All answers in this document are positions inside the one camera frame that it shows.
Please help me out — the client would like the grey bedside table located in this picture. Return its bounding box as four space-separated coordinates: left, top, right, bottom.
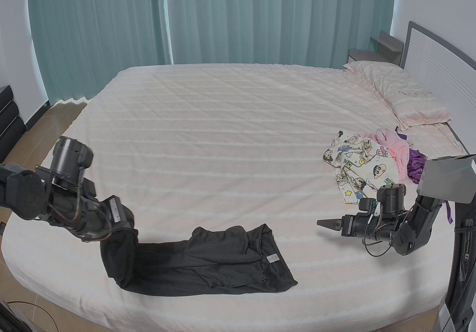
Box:
348 30 405 69

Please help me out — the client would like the bed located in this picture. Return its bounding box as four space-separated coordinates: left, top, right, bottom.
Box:
0 20 476 324

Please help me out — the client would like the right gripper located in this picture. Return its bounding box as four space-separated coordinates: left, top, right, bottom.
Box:
340 213 369 238

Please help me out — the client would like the purple garment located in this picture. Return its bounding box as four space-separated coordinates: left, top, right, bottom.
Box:
396 126 454 225

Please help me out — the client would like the black cable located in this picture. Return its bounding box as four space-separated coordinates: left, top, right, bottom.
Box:
0 300 57 332
362 239 392 258

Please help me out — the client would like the black T-shirt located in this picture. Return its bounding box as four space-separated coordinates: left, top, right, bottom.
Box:
100 224 299 297

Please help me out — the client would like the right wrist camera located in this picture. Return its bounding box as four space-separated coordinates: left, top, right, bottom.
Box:
358 198 376 216

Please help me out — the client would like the black chest of drawers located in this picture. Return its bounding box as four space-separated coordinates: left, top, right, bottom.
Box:
0 85 26 164

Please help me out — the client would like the pale pink pillow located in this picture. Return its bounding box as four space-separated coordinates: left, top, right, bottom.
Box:
343 60 452 130

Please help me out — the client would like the blue-green curtain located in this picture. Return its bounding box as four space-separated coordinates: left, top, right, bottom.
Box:
164 0 398 69
28 0 173 104

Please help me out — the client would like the white printed pyjama top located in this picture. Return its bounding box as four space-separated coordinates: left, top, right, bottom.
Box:
322 131 398 205

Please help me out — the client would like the pink garment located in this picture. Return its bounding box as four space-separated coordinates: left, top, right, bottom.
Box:
362 128 413 180

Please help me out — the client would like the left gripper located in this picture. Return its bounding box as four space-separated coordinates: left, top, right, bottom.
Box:
76 195 135 242

